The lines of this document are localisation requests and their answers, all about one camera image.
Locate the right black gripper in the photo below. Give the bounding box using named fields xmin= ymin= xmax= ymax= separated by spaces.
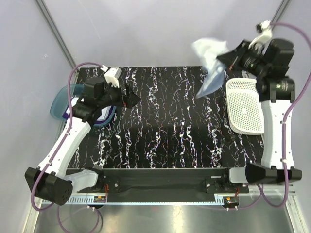
xmin=217 ymin=40 xmax=269 ymax=78

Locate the blue-edged white towel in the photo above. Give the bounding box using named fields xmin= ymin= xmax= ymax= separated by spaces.
xmin=191 ymin=38 xmax=229 ymax=99

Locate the light blue towel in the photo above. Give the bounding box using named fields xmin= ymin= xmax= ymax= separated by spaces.
xmin=62 ymin=97 xmax=111 ymax=121

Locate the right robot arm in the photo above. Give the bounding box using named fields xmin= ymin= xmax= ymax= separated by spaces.
xmin=217 ymin=38 xmax=302 ymax=193

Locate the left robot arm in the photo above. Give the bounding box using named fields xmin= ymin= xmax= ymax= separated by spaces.
xmin=25 ymin=78 xmax=141 ymax=211

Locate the white plastic basket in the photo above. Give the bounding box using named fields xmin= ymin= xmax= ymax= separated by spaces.
xmin=225 ymin=78 xmax=264 ymax=135

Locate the teal translucent tray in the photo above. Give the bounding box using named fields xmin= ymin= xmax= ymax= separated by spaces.
xmin=50 ymin=84 xmax=114 ymax=121

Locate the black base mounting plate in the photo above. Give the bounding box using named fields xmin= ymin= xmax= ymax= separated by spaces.
xmin=81 ymin=168 xmax=249 ymax=205

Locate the left connector board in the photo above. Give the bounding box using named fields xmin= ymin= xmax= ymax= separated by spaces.
xmin=93 ymin=195 xmax=106 ymax=203

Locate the connector board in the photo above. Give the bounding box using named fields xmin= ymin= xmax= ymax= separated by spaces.
xmin=93 ymin=195 xmax=106 ymax=203
xmin=224 ymin=196 xmax=240 ymax=206

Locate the right connector board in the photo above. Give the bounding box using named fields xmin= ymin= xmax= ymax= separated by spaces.
xmin=224 ymin=196 xmax=240 ymax=206

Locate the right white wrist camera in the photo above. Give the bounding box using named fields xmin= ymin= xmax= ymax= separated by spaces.
xmin=248 ymin=20 xmax=272 ymax=49

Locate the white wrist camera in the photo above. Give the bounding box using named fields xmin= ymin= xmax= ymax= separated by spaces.
xmin=100 ymin=65 xmax=121 ymax=88
xmin=248 ymin=20 xmax=272 ymax=49

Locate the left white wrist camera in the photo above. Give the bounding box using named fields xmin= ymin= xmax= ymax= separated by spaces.
xmin=100 ymin=65 xmax=121 ymax=88

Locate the right aluminium corner post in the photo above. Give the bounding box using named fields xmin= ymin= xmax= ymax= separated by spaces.
xmin=271 ymin=0 xmax=292 ymax=23

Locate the aluminium corner post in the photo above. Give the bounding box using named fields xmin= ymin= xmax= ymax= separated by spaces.
xmin=34 ymin=0 xmax=77 ymax=71
xmin=271 ymin=0 xmax=292 ymax=23

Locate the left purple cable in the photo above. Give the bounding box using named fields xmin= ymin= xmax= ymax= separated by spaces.
xmin=31 ymin=62 xmax=106 ymax=233

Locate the purple cable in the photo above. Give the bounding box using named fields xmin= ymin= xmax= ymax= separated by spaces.
xmin=200 ymin=21 xmax=311 ymax=211
xmin=31 ymin=62 xmax=106 ymax=233

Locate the left aluminium corner post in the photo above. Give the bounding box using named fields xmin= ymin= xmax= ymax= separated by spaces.
xmin=34 ymin=0 xmax=77 ymax=71

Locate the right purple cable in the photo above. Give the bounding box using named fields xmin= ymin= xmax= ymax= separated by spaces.
xmin=200 ymin=21 xmax=311 ymax=211

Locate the aluminium rail frame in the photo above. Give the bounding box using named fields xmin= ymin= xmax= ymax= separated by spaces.
xmin=23 ymin=177 xmax=309 ymax=233

